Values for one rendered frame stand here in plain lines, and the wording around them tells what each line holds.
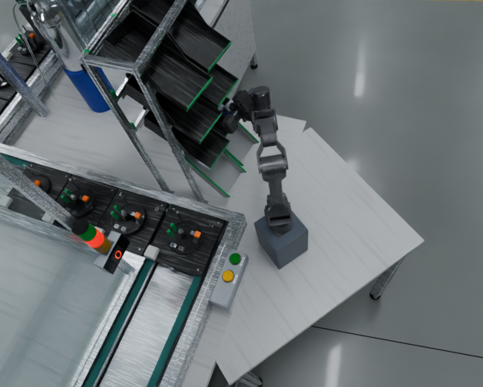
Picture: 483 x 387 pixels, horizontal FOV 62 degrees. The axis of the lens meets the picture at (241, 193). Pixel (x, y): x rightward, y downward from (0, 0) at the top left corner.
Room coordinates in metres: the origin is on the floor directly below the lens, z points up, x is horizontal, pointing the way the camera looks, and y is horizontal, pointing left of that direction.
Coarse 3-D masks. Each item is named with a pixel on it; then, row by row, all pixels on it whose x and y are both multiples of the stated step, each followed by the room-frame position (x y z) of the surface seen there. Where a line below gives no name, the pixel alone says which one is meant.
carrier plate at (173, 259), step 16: (176, 208) 0.81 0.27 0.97; (208, 224) 0.70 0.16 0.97; (224, 224) 0.69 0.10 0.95; (160, 240) 0.69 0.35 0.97; (208, 240) 0.64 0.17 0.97; (160, 256) 0.63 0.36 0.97; (176, 256) 0.61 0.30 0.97; (192, 256) 0.59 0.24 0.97; (208, 256) 0.57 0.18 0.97; (192, 272) 0.53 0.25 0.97
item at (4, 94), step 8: (16, 64) 1.96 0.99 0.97; (24, 64) 1.95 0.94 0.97; (24, 72) 1.88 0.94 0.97; (32, 72) 1.88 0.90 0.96; (0, 80) 1.85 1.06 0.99; (24, 80) 1.82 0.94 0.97; (0, 88) 1.81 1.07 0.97; (8, 88) 1.79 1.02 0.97; (0, 96) 1.75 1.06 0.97; (8, 96) 1.73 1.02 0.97
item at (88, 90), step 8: (80, 72) 1.56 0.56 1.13; (72, 80) 1.57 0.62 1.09; (80, 80) 1.55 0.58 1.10; (88, 80) 1.55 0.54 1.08; (104, 80) 1.60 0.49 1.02; (80, 88) 1.56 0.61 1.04; (88, 88) 1.55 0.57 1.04; (96, 88) 1.55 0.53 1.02; (112, 88) 1.62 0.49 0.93; (88, 96) 1.55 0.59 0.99; (96, 96) 1.55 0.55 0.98; (88, 104) 1.58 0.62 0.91; (96, 104) 1.55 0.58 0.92; (104, 104) 1.55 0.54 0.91
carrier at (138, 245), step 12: (120, 192) 0.97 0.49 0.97; (132, 192) 0.95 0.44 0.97; (120, 204) 0.91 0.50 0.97; (132, 204) 0.88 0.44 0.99; (144, 204) 0.87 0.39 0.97; (156, 204) 0.86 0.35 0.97; (168, 204) 0.85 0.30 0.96; (108, 216) 0.87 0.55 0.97; (120, 216) 0.84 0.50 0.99; (132, 216) 0.82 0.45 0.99; (144, 216) 0.81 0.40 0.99; (156, 216) 0.81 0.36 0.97; (96, 228) 0.82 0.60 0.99; (108, 228) 0.81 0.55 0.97; (120, 228) 0.79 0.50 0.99; (132, 228) 0.77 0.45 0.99; (144, 228) 0.77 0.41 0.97; (156, 228) 0.76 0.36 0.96; (132, 240) 0.73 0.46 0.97; (144, 240) 0.71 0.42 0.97; (132, 252) 0.68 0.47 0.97; (144, 252) 0.67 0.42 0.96
